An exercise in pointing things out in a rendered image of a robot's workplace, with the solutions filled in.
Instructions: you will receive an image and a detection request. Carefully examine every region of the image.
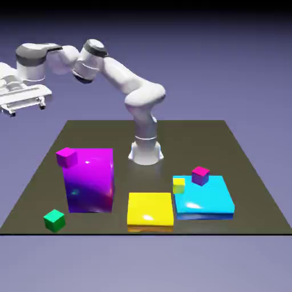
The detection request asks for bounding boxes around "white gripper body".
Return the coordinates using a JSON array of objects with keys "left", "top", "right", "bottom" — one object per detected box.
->
[{"left": 0, "top": 84, "right": 53, "bottom": 114}]

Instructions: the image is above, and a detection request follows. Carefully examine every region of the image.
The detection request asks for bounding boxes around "small magenta cube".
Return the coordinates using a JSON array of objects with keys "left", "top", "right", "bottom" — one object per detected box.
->
[{"left": 55, "top": 147, "right": 79, "bottom": 169}]

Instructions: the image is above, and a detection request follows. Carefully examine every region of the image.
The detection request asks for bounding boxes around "small green cube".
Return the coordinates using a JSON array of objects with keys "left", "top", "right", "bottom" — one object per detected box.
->
[{"left": 43, "top": 209, "right": 66, "bottom": 233}]

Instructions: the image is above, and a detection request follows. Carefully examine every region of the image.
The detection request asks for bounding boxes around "small yellow cube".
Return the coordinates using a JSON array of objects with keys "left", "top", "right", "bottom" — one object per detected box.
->
[{"left": 172, "top": 177, "right": 186, "bottom": 195}]

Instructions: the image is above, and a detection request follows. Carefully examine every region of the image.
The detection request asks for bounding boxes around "small pink cube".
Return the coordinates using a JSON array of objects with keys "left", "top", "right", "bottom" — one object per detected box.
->
[{"left": 190, "top": 165, "right": 211, "bottom": 187}]

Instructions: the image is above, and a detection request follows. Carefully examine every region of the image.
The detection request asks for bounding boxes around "large magenta box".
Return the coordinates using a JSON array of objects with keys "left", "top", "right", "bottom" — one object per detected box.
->
[{"left": 62, "top": 148, "right": 114, "bottom": 214}]

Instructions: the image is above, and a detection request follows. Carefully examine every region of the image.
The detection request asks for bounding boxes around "large yellow box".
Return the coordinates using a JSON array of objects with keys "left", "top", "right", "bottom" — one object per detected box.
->
[{"left": 127, "top": 192, "right": 175, "bottom": 233}]

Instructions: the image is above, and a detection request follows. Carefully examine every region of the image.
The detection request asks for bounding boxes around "large cyan box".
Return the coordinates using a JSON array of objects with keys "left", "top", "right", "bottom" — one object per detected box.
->
[{"left": 172, "top": 175, "right": 236, "bottom": 221}]

